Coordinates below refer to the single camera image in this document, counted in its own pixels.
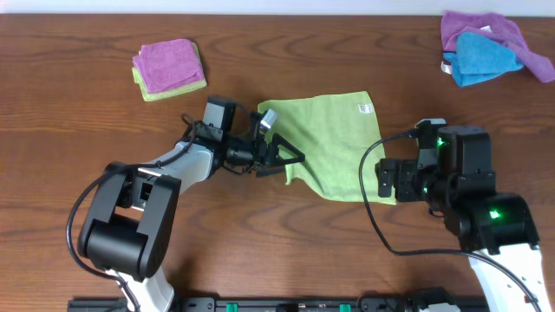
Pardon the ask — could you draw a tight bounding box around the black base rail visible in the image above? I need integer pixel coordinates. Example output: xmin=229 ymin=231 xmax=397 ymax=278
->
xmin=67 ymin=288 xmax=491 ymax=312

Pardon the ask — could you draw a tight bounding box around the folded green cloth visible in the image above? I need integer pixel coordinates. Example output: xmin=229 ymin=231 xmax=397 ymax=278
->
xmin=131 ymin=42 xmax=208 ymax=103

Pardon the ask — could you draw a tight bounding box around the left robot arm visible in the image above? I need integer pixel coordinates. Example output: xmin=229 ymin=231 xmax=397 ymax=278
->
xmin=66 ymin=95 xmax=305 ymax=311

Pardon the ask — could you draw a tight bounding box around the crumpled blue cloth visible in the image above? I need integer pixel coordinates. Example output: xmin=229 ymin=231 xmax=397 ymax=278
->
xmin=441 ymin=32 xmax=524 ymax=87

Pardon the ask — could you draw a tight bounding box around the folded purple cloth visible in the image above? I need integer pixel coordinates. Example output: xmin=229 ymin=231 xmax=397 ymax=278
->
xmin=132 ymin=38 xmax=206 ymax=95

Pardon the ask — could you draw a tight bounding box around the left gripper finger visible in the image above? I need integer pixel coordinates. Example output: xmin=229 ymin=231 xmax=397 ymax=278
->
xmin=268 ymin=133 xmax=305 ymax=166
xmin=256 ymin=166 xmax=285 ymax=178

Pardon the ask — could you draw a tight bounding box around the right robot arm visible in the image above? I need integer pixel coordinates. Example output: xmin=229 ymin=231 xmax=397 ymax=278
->
xmin=375 ymin=120 xmax=552 ymax=311

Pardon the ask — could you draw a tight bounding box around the light green microfiber cloth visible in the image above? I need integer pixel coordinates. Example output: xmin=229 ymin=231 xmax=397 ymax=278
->
xmin=258 ymin=91 xmax=396 ymax=205

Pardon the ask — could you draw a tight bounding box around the crumpled purple cloth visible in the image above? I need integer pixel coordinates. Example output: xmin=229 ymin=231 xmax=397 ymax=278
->
xmin=441 ymin=10 xmax=554 ymax=83

